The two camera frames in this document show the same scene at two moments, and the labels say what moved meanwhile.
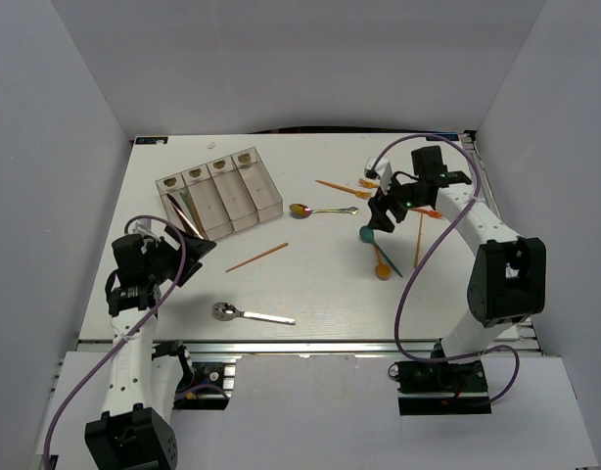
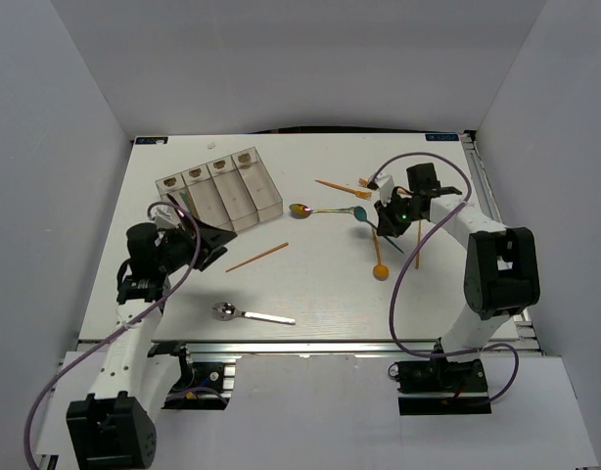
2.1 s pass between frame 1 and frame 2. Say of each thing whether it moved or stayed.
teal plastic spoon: moved
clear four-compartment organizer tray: stayed
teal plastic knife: stayed
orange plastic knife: stayed
